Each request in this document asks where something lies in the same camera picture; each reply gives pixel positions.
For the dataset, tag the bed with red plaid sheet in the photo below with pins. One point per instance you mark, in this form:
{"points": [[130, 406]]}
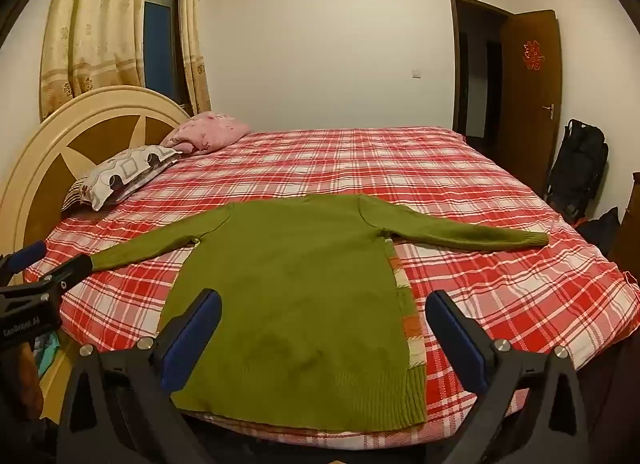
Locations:
{"points": [[500, 294]]}

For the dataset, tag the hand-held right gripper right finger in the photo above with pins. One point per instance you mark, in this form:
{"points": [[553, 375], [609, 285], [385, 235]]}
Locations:
{"points": [[457, 339]]}

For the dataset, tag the wide beige floral curtain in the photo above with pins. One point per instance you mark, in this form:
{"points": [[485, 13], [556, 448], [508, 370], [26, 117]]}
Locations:
{"points": [[95, 29]]}

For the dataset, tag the brown wooden cabinet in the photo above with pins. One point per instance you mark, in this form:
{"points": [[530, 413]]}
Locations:
{"points": [[630, 224]]}

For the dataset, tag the teal cloth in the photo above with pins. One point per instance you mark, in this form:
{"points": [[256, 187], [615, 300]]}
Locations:
{"points": [[47, 351]]}

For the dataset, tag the red paper door decoration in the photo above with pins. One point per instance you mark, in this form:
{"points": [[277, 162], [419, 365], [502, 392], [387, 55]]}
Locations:
{"points": [[533, 55]]}

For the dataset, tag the window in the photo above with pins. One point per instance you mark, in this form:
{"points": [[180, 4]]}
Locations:
{"points": [[159, 39]]}

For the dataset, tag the black backpack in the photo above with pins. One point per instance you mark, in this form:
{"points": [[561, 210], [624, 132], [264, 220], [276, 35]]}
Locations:
{"points": [[577, 164]]}

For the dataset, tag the green knit sweater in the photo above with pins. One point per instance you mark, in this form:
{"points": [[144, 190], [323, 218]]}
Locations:
{"points": [[300, 304]]}

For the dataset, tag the cream and brown wooden headboard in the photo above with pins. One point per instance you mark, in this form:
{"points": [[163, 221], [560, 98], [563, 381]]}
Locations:
{"points": [[100, 134]]}

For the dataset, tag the brown wooden door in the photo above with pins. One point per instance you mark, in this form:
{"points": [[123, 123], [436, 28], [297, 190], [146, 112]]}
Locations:
{"points": [[530, 119]]}

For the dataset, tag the dark bag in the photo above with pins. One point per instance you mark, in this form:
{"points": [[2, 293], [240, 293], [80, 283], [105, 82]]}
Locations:
{"points": [[602, 231]]}

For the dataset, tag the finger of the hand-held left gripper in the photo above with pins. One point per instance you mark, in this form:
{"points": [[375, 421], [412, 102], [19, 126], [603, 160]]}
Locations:
{"points": [[27, 254], [62, 274]]}

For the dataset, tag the dark wooden door frame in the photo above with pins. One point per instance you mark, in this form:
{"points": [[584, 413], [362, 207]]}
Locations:
{"points": [[456, 64]]}

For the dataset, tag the narrow beige floral curtain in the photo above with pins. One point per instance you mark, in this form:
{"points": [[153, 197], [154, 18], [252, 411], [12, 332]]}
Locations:
{"points": [[192, 44]]}

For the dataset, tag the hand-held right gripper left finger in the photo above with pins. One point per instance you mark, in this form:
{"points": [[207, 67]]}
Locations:
{"points": [[192, 339]]}

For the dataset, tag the pink floral pillow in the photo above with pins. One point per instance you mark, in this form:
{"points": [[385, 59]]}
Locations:
{"points": [[212, 132]]}

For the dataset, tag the brown and white patterned pillow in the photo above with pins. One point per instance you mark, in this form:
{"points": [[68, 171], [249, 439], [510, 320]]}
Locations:
{"points": [[120, 172]]}

